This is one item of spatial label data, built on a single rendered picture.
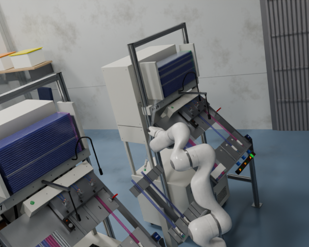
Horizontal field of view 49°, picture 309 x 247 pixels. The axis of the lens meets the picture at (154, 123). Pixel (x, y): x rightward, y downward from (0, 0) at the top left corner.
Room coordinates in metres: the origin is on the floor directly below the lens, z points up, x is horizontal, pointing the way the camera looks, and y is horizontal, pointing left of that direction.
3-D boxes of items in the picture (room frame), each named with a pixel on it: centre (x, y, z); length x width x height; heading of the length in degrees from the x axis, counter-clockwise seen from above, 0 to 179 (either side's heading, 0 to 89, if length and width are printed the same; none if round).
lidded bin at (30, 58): (6.21, 1.90, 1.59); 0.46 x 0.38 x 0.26; 58
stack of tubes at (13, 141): (1.91, 0.72, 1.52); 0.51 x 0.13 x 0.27; 137
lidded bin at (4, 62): (6.58, 2.50, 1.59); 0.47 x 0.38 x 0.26; 58
